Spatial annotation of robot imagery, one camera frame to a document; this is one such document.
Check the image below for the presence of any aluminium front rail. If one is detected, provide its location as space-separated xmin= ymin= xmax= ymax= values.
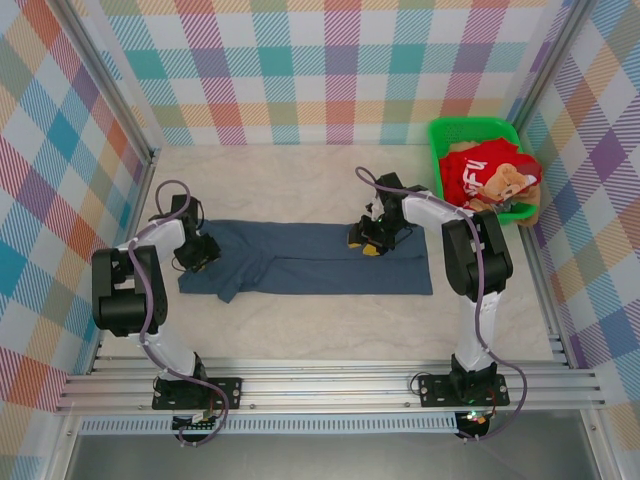
xmin=54 ymin=354 xmax=607 ymax=417

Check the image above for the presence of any aluminium side rail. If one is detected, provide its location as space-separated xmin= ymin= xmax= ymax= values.
xmin=517 ymin=219 xmax=572 ymax=367
xmin=89 ymin=147 xmax=162 ymax=362

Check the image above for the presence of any aluminium corner post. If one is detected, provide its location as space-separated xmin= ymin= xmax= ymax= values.
xmin=509 ymin=0 xmax=590 ymax=132
xmin=53 ymin=0 xmax=162 ymax=162

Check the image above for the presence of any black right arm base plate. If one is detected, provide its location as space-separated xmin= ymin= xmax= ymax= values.
xmin=416 ymin=373 xmax=511 ymax=409

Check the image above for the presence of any slotted grey cable duct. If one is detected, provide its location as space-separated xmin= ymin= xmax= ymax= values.
xmin=79 ymin=412 xmax=459 ymax=436

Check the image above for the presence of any red bear print t-shirt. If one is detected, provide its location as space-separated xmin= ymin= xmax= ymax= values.
xmin=438 ymin=141 xmax=544 ymax=219

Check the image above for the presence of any blue t-shirt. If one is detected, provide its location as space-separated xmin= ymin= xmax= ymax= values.
xmin=178 ymin=218 xmax=434 ymax=305

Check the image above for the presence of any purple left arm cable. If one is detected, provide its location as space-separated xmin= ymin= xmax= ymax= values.
xmin=128 ymin=179 xmax=230 ymax=448

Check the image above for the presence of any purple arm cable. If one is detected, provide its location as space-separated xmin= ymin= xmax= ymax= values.
xmin=128 ymin=179 xmax=230 ymax=448
xmin=354 ymin=166 xmax=529 ymax=444

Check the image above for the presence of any green plastic basket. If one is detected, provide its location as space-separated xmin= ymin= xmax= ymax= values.
xmin=428 ymin=116 xmax=537 ymax=229

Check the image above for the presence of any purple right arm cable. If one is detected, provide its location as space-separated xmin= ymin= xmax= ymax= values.
xmin=354 ymin=166 xmax=529 ymax=444

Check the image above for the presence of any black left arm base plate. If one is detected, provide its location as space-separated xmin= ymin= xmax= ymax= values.
xmin=151 ymin=374 xmax=244 ymax=413

